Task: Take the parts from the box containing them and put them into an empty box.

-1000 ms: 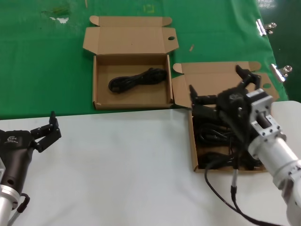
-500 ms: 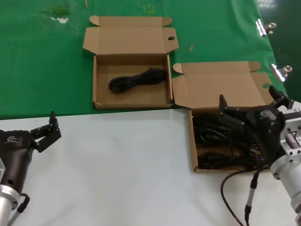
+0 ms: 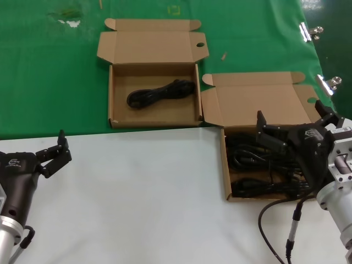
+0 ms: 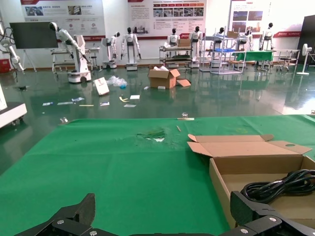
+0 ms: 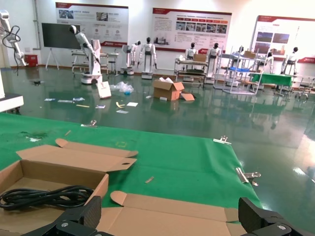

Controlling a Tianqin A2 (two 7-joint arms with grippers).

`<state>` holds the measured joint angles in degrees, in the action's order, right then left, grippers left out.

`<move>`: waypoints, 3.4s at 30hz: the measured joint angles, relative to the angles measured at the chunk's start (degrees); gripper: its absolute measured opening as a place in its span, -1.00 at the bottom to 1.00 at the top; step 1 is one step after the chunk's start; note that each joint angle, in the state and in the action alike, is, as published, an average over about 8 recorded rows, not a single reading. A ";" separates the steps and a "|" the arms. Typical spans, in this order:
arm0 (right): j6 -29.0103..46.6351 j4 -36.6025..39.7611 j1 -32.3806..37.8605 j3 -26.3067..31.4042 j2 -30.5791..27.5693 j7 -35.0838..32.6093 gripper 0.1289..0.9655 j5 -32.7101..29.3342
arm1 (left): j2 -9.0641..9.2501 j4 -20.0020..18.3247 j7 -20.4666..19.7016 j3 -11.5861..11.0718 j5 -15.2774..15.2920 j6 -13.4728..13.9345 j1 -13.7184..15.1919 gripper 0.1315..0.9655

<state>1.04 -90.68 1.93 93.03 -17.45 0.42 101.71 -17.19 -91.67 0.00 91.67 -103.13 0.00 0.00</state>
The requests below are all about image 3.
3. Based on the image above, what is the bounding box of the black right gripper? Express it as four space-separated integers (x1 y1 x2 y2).
255 99 345 191

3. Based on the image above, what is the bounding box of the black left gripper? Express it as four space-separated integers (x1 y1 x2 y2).
0 129 73 225

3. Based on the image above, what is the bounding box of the black power cable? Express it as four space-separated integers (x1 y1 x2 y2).
230 147 292 174
230 175 313 198
126 79 196 110

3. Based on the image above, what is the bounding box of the cardboard box with intact corners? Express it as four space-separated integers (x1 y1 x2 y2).
200 71 327 203

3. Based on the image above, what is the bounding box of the cardboard box with torn corner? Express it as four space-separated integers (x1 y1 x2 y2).
96 18 210 129

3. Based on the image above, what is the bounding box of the silver binder clip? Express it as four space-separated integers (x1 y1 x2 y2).
315 74 343 96
299 22 325 42

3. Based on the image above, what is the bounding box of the green table cloth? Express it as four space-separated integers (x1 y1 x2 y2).
0 0 339 140

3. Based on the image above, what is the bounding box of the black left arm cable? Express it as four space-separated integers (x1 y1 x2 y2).
7 225 36 264

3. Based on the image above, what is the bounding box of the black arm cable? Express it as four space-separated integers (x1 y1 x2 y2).
7 225 36 264
257 196 316 264

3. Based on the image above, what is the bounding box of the cable with silver connector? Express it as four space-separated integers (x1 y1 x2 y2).
285 197 314 264

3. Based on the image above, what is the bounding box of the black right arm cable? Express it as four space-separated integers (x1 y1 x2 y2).
257 196 316 264

